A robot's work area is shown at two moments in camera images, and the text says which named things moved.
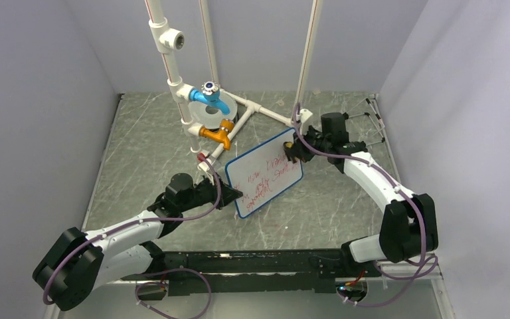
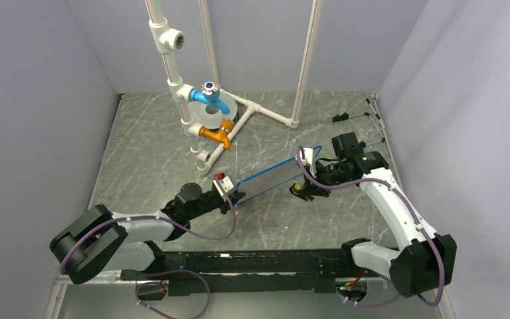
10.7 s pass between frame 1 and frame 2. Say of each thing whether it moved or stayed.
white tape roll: stayed
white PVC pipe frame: stayed
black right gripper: moved
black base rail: stayed
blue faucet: stayed
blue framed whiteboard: moved
